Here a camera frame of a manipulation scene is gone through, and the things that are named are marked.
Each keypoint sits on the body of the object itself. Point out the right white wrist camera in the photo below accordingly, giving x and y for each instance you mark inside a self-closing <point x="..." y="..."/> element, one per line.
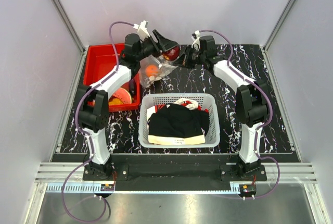
<point x="196" y="40"/>

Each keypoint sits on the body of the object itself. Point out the purple fake eggplant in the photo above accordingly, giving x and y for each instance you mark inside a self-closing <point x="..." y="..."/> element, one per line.
<point x="132" y="88"/>

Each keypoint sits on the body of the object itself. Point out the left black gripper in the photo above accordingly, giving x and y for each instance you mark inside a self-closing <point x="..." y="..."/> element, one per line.
<point x="164" y="43"/>

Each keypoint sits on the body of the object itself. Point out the black cloth in basket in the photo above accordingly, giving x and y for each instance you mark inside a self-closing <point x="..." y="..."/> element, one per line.
<point x="177" y="121"/>

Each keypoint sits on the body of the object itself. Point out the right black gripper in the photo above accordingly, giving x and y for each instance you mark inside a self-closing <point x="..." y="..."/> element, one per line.
<point x="186" y="56"/>

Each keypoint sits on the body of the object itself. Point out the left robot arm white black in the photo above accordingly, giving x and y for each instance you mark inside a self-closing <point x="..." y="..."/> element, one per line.
<point x="92" y="111"/>

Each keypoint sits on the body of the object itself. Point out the white perforated plastic basket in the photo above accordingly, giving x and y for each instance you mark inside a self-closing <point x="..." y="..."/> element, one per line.
<point x="211" y="137"/>

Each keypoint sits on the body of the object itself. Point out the orange fake fruit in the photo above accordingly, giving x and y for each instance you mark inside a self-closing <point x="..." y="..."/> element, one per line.
<point x="151" y="70"/>

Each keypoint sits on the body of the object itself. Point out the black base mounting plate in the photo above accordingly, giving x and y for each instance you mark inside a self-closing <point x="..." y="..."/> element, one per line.
<point x="173" y="172"/>

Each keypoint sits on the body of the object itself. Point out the yellow fake food pile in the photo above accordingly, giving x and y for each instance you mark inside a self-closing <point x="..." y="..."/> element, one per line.
<point x="115" y="101"/>

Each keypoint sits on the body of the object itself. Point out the clear zip top bag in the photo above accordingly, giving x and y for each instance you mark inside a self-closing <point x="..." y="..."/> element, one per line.
<point x="165" y="68"/>

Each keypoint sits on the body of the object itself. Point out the dark red fake fruit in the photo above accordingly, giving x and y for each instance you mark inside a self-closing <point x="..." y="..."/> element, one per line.
<point x="172" y="54"/>

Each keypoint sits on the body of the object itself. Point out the red plastic bin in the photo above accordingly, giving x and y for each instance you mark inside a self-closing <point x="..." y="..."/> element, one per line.
<point x="100" y="61"/>

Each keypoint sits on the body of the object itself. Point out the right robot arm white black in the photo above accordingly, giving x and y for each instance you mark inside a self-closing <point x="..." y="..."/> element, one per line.
<point x="252" y="108"/>

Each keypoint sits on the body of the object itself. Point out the red white cloth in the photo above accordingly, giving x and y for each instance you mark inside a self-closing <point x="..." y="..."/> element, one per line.
<point x="185" y="102"/>

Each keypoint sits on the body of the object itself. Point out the red watermelon slice toy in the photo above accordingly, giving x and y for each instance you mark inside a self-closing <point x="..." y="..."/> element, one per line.
<point x="123" y="95"/>

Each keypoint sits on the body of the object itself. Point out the beige cloth with label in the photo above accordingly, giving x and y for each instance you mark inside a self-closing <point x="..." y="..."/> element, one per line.
<point x="160" y="140"/>

